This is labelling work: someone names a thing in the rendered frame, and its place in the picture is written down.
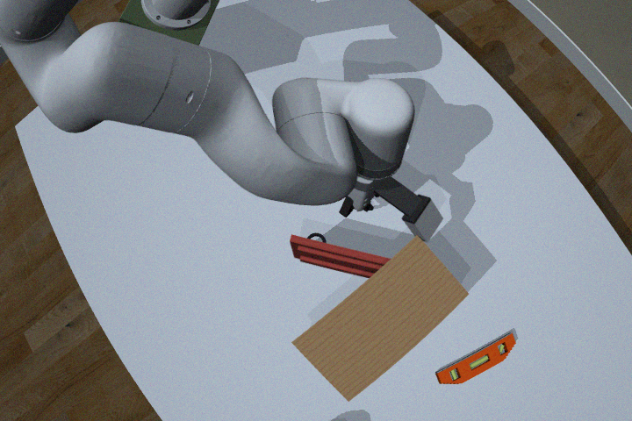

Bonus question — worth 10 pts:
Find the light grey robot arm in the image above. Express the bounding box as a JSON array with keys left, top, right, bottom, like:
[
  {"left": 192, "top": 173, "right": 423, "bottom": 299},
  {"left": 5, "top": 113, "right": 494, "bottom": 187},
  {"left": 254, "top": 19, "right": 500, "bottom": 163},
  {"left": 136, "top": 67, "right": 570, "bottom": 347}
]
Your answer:
[{"left": 0, "top": 0, "right": 415, "bottom": 206}]

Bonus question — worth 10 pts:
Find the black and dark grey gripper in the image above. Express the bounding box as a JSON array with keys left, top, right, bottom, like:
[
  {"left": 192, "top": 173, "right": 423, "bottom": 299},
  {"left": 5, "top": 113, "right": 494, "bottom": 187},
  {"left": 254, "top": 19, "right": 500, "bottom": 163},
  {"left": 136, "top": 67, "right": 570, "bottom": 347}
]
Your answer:
[{"left": 339, "top": 168, "right": 399, "bottom": 218}]

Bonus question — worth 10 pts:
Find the orange spirit level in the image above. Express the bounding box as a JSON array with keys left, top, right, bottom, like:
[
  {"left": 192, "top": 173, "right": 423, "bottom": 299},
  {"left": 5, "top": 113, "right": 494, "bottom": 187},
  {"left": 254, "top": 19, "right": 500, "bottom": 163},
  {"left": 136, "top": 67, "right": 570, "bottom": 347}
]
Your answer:
[{"left": 435, "top": 332, "right": 516, "bottom": 384}]

